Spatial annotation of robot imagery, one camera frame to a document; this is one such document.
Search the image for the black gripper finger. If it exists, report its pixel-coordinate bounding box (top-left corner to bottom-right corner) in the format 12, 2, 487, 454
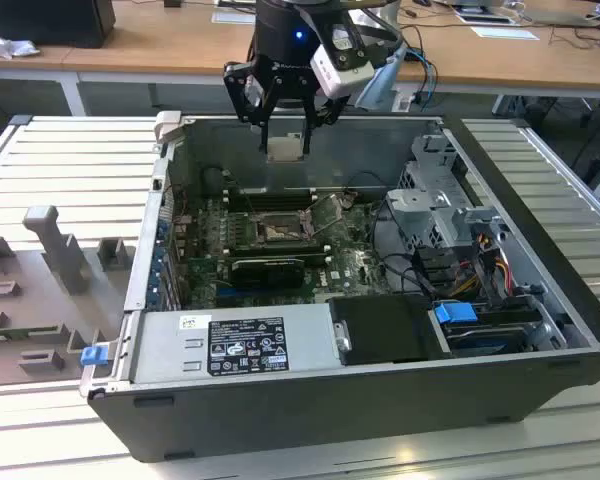
223, 59, 281, 154
299, 93, 350, 156

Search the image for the silver square CPU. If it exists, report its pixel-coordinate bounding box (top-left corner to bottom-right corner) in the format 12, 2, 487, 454
265, 134, 306, 164

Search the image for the metal socket cover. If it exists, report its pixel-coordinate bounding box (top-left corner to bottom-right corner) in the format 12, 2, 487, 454
310, 193, 350, 236

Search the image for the black RAM slot row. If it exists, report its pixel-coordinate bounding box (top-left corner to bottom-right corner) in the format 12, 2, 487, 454
223, 187, 317, 212
227, 243, 332, 267

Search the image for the CPU socket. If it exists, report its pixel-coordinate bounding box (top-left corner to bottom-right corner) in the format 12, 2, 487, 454
252, 209, 316, 247

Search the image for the wooden desk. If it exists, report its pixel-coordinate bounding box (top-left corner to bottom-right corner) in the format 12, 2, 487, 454
0, 0, 600, 96

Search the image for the silver metal drive cage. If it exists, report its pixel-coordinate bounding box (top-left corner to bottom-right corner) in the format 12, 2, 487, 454
384, 132, 511, 261

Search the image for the green motherboard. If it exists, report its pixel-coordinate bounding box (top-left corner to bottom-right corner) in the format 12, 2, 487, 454
172, 192, 416, 311

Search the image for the black expansion card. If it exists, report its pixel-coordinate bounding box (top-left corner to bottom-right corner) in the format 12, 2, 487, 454
229, 257, 304, 290

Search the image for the white paper sheet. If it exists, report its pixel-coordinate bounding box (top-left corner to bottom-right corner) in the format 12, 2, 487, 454
470, 25, 540, 41

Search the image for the black computer tower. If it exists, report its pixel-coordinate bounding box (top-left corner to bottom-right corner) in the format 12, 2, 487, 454
0, 0, 116, 50

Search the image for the black plastic air shroud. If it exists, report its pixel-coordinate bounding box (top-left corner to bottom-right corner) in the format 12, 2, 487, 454
327, 293, 454, 366

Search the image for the blue disk carrier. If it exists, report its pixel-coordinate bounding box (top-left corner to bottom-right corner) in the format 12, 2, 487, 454
434, 301, 477, 327

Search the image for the crumpled white paper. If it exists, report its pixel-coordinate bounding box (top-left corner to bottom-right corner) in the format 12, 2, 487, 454
0, 28, 41, 60

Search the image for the grey power supply unit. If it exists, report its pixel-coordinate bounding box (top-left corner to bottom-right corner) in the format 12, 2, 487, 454
127, 302, 344, 384

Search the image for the grey parts rack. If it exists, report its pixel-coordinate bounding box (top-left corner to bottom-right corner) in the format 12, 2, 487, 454
0, 204, 136, 389

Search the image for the black open PC case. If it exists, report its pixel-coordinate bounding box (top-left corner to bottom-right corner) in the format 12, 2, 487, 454
79, 110, 600, 464

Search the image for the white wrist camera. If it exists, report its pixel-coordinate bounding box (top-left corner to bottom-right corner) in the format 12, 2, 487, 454
311, 43, 376, 99

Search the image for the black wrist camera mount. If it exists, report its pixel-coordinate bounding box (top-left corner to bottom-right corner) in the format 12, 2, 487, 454
328, 23, 367, 71

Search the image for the blue cable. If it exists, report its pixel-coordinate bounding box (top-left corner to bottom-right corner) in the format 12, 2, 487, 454
404, 45, 439, 104

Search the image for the black looped cable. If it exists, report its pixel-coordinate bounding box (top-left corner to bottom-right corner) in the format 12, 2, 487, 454
368, 197, 434, 301

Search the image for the yellow red wire bundle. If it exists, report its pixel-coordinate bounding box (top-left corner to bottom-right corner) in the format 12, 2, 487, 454
449, 249, 514, 297

